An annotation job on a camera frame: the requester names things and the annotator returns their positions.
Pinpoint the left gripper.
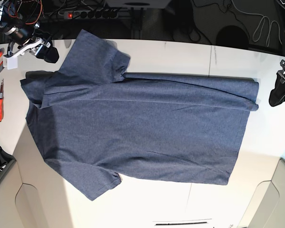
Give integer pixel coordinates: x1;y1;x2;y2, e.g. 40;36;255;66
269;59;285;106

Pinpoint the white power strip red switch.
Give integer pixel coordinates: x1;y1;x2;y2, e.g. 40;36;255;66
58;9;119;19

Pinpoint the orange handled screwdriver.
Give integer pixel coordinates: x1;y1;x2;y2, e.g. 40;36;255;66
0;80;4;122

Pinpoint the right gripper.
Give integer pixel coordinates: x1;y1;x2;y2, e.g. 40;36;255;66
7;37;59;63

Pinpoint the blue grey t-shirt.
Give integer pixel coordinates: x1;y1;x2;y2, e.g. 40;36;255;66
20;30;259;200

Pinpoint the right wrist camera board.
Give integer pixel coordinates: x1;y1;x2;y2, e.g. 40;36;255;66
2;56;18;70

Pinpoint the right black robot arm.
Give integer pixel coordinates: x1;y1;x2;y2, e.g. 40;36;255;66
0;0;59;69

